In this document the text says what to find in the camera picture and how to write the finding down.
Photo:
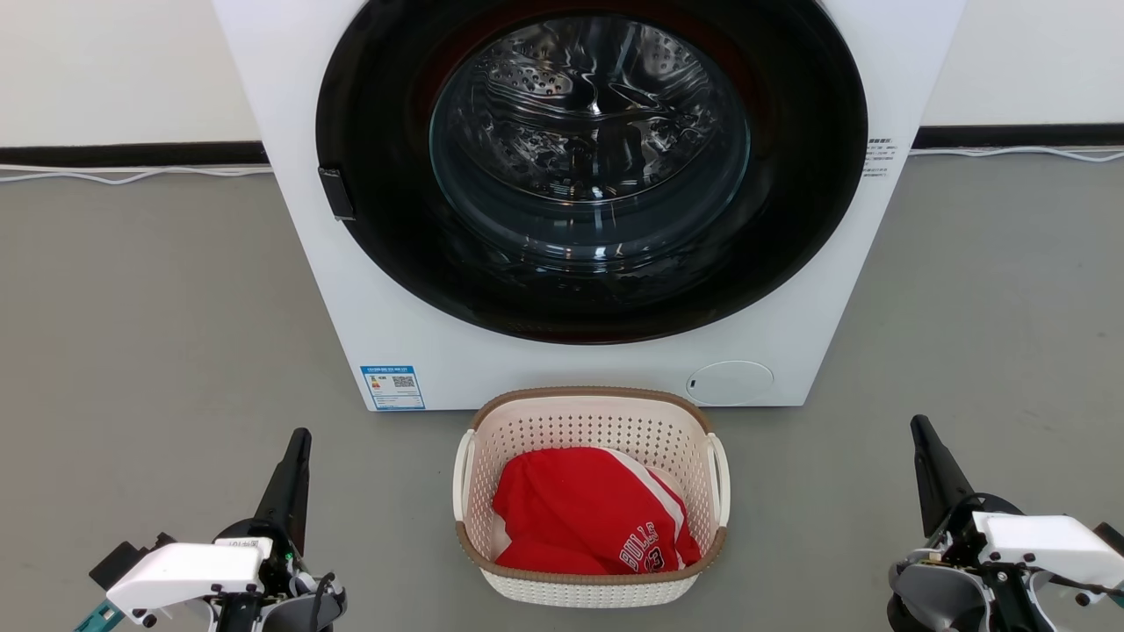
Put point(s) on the blue white energy label sticker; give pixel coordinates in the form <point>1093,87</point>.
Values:
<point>392,388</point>

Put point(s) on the round black glass washer door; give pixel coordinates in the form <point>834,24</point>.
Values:
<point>373,132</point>

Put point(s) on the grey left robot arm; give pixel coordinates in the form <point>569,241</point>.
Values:
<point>299,613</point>

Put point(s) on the small printed text sticker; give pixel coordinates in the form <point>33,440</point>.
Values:
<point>879,158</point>

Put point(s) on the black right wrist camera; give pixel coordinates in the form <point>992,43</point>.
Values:
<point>1112,537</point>

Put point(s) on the white front-load washing machine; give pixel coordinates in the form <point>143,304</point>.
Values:
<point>351,307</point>

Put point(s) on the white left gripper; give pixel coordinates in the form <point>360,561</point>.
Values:
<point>189,570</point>

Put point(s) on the red Bulls basketball jersey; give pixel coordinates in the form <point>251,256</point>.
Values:
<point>571,509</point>

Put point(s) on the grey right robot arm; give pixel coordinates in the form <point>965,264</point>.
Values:
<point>931,590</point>

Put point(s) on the cream perforated plastic laundry basket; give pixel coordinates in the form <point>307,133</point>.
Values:
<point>597,421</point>

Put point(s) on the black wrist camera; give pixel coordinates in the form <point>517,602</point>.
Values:
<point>114,562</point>
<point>1112,537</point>

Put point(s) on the stainless steel washer drum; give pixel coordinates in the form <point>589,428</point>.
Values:
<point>588,132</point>

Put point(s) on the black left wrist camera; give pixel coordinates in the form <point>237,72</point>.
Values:
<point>114,562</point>

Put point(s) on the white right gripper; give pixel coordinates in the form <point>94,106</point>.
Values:
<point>1045,540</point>

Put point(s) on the round white filter cover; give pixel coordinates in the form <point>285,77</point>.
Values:
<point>729,383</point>

